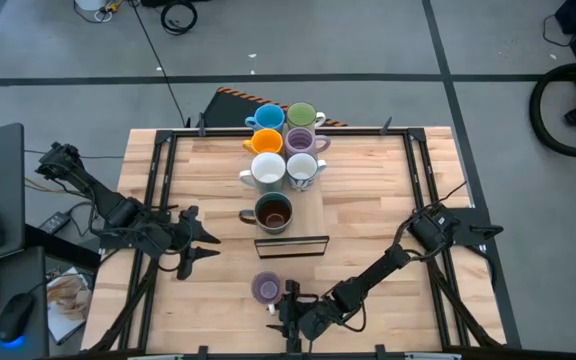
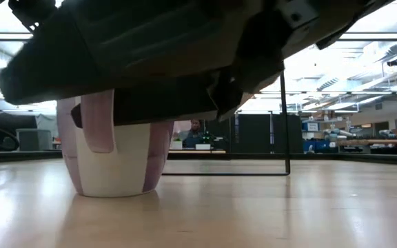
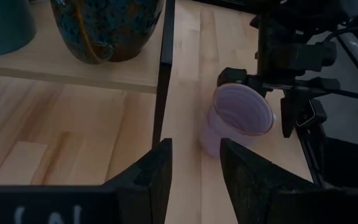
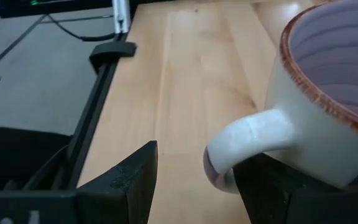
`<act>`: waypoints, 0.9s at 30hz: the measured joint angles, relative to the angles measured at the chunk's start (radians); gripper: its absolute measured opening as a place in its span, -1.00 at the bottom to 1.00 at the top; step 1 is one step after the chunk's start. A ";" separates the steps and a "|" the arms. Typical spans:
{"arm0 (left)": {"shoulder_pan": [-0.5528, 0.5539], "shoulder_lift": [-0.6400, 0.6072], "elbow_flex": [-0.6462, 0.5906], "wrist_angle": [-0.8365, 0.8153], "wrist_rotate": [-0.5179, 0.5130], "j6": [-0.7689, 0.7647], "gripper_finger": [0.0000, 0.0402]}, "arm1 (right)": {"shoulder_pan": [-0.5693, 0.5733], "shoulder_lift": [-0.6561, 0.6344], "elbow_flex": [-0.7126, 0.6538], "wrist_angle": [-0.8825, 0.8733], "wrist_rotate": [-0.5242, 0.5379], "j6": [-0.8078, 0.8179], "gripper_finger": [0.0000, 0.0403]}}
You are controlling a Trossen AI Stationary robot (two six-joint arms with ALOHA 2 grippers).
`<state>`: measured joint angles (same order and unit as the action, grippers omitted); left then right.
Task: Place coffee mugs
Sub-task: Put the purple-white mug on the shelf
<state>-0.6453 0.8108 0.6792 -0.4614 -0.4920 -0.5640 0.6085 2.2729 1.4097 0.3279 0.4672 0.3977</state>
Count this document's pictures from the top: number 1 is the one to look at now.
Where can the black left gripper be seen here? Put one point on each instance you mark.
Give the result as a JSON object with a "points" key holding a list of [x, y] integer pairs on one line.
{"points": [[165, 237]]}

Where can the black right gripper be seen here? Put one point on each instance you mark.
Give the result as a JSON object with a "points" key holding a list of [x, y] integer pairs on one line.
{"points": [[318, 317]]}

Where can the dark mug brown inside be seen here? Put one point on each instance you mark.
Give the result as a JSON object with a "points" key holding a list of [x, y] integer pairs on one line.
{"points": [[274, 212]]}

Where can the teal mug white inside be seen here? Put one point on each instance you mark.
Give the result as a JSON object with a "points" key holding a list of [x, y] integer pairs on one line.
{"points": [[268, 170]]}

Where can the yellow mug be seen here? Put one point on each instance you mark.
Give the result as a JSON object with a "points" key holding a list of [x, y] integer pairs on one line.
{"points": [[266, 141]]}

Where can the white blue patterned mug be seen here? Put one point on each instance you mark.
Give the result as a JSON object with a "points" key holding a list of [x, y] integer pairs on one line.
{"points": [[302, 170]]}

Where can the ribbed purple mug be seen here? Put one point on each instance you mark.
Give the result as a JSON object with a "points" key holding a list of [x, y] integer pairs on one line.
{"points": [[300, 142]]}

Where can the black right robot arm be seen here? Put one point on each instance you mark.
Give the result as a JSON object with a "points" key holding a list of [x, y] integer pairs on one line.
{"points": [[383, 265]]}

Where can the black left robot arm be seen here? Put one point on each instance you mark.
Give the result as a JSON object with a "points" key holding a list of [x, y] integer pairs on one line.
{"points": [[93, 192]]}

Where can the black hazard-striped case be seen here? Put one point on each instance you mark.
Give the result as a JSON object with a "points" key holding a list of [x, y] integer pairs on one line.
{"points": [[225, 110]]}

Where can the black power adapter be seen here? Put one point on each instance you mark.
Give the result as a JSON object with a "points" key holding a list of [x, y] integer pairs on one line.
{"points": [[55, 223]]}

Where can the paper stack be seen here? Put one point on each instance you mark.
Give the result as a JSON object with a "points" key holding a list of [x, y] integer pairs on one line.
{"points": [[68, 305]]}

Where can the black computer mouse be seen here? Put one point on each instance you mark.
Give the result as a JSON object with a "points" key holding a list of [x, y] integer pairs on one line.
{"points": [[14, 317]]}

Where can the white bucket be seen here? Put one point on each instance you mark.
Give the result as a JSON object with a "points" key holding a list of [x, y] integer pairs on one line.
{"points": [[89, 4]]}

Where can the orange vacuum cleaner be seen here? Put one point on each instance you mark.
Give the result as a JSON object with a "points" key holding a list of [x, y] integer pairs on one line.
{"points": [[538, 125]]}

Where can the black aluminium table frame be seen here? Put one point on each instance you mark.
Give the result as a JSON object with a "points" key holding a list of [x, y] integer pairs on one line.
{"points": [[433, 300]]}

